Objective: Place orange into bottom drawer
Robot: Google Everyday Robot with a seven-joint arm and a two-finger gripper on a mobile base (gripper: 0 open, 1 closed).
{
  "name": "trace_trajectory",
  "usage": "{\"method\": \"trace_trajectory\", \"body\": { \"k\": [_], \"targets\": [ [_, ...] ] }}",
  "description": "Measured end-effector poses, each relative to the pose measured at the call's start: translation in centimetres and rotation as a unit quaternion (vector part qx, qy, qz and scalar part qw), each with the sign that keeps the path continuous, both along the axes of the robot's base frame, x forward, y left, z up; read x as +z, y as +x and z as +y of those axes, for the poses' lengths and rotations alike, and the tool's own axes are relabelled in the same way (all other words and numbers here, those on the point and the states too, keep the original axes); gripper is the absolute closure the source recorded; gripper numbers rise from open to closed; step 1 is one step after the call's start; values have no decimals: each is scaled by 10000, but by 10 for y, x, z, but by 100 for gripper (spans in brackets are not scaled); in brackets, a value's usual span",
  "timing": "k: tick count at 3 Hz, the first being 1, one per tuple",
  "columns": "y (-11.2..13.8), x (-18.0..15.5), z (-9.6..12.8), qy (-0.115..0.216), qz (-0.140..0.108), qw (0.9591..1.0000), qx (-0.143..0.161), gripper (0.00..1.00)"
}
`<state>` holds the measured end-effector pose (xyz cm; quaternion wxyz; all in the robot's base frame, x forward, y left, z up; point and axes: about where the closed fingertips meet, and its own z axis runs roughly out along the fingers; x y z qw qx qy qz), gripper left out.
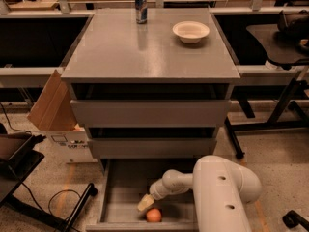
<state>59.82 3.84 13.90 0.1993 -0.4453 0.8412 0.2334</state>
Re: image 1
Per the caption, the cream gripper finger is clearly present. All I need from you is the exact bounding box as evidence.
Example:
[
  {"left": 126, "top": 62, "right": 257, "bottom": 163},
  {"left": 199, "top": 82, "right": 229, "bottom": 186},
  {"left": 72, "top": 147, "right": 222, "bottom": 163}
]
[{"left": 137, "top": 194, "right": 155, "bottom": 212}]

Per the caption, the orange fruit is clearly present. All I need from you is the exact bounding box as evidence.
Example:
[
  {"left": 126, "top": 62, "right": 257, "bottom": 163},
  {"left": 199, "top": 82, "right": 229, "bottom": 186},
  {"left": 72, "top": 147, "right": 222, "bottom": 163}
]
[{"left": 146, "top": 208, "right": 162, "bottom": 222}]

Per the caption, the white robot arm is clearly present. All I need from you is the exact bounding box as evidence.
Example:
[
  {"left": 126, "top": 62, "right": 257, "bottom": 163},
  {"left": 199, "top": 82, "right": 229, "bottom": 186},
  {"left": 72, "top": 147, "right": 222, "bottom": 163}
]
[{"left": 137, "top": 156, "right": 262, "bottom": 232}]

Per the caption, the grey bottom drawer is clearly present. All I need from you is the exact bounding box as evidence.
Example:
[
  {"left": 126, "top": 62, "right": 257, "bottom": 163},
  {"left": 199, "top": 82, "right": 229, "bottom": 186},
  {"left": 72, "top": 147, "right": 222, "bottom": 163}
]
[{"left": 86, "top": 159, "right": 199, "bottom": 232}]

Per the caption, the grey drawer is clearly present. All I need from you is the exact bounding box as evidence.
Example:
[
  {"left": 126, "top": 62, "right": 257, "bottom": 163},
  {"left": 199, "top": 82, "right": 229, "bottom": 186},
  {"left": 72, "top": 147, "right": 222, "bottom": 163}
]
[
  {"left": 88, "top": 128, "right": 217, "bottom": 159},
  {"left": 71, "top": 83, "right": 230, "bottom": 128},
  {"left": 86, "top": 159, "right": 199, "bottom": 232}
]

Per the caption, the grey middle drawer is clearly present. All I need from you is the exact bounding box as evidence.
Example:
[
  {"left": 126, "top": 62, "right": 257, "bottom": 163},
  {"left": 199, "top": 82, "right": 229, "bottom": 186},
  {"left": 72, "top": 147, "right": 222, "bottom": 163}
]
[{"left": 88, "top": 128, "right": 217, "bottom": 159}]

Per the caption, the grey top drawer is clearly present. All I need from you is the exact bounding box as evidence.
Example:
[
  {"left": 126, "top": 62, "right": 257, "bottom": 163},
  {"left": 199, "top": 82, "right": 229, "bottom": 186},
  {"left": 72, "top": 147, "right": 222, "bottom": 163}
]
[{"left": 71, "top": 83, "right": 230, "bottom": 128}]

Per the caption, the grey drawer cabinet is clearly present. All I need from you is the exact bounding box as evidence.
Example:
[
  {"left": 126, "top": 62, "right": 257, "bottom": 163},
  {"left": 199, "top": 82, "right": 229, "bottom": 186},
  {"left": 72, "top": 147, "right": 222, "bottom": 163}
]
[{"left": 60, "top": 7, "right": 241, "bottom": 176}]

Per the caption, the white printed cardboard box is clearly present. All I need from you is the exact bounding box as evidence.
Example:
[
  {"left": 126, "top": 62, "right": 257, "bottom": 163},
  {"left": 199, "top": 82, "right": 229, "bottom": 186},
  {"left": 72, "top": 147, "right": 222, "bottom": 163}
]
[{"left": 45, "top": 125, "right": 97, "bottom": 163}]

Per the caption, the brown cardboard flap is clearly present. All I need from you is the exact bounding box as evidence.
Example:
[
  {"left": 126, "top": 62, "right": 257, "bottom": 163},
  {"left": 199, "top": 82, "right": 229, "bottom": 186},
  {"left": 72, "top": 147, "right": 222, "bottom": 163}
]
[{"left": 27, "top": 71, "right": 77, "bottom": 131}]

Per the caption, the black monitor stand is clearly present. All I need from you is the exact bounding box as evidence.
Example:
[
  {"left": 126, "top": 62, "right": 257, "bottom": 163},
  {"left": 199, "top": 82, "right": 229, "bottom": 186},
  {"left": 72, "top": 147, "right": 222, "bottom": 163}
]
[{"left": 0, "top": 124, "right": 98, "bottom": 232}]

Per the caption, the white paper bowl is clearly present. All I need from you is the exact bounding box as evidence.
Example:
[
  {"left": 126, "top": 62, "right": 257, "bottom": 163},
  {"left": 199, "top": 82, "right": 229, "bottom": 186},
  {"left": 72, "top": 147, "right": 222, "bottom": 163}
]
[{"left": 173, "top": 21, "right": 210, "bottom": 44}]

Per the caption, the blue silver drink can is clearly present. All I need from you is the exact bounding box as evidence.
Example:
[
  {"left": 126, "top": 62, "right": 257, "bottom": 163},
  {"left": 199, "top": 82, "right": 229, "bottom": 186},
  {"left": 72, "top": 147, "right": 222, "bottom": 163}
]
[{"left": 135, "top": 0, "right": 147, "bottom": 24}]

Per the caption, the black office chair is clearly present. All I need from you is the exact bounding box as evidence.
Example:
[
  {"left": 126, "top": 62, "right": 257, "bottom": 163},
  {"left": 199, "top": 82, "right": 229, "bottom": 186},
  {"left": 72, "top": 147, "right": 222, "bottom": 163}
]
[{"left": 225, "top": 10, "right": 309, "bottom": 232}]

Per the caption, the black floor cable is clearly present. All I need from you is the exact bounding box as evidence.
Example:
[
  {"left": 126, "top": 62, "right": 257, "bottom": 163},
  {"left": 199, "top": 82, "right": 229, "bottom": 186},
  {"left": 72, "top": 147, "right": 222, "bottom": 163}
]
[{"left": 0, "top": 102, "right": 83, "bottom": 232}]

